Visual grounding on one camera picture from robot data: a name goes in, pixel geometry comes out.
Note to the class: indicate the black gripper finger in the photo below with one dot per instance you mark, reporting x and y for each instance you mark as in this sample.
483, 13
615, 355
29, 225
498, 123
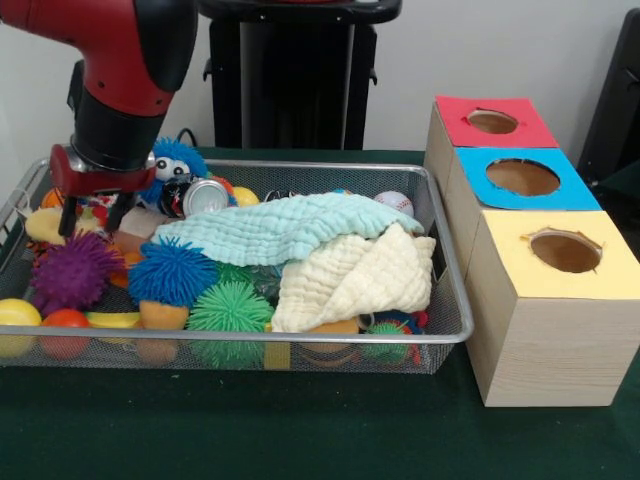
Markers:
67, 217
121, 215

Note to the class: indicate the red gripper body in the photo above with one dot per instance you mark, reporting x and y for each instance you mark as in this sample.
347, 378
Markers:
100, 181

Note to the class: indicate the mint green cloth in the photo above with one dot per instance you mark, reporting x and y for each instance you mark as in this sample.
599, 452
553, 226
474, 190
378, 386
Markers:
280, 230

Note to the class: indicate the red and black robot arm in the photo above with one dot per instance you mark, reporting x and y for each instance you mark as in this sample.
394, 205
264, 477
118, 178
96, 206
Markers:
130, 65

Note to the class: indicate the silver mesh bin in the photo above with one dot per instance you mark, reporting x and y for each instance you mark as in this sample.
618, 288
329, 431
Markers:
320, 362

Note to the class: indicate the wooden box with three holes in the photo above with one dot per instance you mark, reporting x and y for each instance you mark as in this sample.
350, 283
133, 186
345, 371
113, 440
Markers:
550, 350

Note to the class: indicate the purple spiky ball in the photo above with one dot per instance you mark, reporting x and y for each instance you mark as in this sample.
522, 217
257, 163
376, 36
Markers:
75, 275

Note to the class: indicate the blue spiky ball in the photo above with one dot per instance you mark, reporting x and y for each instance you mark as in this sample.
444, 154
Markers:
172, 272

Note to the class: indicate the crushed soda can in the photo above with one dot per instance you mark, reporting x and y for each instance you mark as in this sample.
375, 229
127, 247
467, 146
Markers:
202, 197

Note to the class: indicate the blue fuzzy ball with eyes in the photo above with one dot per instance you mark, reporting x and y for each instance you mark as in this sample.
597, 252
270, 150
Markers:
192, 160

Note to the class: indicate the red orange ball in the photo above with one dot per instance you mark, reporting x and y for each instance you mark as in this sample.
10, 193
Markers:
65, 320

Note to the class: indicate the yellow smooth ball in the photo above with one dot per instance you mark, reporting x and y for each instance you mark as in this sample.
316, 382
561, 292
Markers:
17, 315

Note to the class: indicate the green spiky ball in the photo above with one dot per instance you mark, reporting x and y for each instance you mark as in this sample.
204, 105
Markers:
230, 310

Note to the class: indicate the cream cloth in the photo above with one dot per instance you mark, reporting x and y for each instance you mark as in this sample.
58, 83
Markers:
360, 280

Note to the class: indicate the dark green table cloth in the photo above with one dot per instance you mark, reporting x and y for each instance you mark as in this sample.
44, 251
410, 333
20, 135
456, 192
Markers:
250, 430

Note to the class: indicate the white baseball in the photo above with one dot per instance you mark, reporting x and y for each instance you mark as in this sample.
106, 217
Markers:
397, 202

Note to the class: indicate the green cloth covered side table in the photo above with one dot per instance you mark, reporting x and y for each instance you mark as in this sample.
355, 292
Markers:
620, 190

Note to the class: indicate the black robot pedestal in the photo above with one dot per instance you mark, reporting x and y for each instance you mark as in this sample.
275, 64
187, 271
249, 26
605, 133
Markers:
290, 100

